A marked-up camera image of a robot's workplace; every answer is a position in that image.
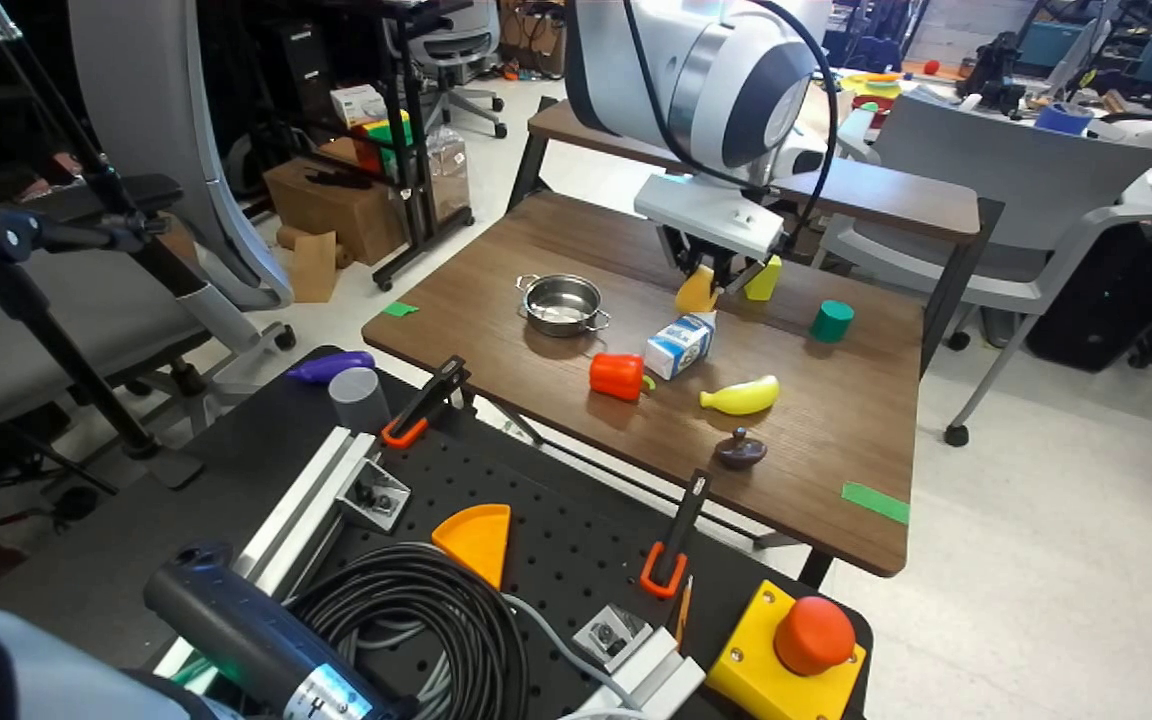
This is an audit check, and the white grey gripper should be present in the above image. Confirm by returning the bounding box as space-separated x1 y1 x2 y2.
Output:
634 178 784 265

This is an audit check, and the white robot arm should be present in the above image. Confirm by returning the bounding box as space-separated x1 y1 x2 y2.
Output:
563 0 825 265

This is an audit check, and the silver metal pot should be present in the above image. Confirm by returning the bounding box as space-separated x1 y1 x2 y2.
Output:
515 271 606 335

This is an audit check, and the yellow rectangular block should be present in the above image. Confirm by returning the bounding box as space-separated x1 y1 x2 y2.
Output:
743 255 784 304

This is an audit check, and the blue white milk carton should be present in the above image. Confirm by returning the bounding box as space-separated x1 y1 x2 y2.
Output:
646 318 717 381

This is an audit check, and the red bell pepper toy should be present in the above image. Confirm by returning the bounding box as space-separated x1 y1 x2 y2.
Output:
587 354 654 403

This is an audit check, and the yellow banana toy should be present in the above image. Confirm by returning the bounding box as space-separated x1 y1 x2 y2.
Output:
702 376 780 415

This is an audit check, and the wooden table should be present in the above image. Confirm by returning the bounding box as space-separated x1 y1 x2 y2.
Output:
365 191 925 578

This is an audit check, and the green tape corner piece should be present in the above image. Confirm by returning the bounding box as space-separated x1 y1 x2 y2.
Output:
384 299 417 319

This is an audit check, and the green tape strip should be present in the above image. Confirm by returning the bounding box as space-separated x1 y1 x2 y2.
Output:
840 481 910 523

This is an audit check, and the cardboard box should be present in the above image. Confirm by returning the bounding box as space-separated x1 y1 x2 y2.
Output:
264 158 408 265

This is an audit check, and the grey office chair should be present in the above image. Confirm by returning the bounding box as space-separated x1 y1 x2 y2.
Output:
872 93 1152 450

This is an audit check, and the orange black clamp left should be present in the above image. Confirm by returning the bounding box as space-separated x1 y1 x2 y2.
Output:
380 355 472 450

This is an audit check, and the orange black clamp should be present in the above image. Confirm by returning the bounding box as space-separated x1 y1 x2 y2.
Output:
380 355 472 450
640 473 707 602

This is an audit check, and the orange black clamp right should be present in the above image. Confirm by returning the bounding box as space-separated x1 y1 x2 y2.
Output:
640 473 707 602

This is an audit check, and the black perforated board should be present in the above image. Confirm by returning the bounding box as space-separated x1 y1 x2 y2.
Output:
0 366 876 720

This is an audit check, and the grey cylinder cup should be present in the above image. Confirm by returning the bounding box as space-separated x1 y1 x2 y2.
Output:
327 370 388 433

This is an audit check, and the orange triangular piece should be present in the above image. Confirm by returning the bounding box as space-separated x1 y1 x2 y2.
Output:
434 506 513 590

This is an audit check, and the purple object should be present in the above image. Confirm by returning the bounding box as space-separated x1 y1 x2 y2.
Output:
290 354 376 383

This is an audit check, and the yellow emergency stop button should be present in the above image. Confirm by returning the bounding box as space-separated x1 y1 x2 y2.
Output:
707 579 870 720

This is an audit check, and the blue handheld tool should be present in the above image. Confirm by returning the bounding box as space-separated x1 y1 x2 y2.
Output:
143 549 388 720

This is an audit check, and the aluminium extrusion rail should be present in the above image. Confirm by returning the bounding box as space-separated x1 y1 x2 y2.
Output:
158 429 376 680

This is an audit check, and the black coiled cable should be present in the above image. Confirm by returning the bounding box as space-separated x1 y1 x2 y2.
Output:
290 537 528 720

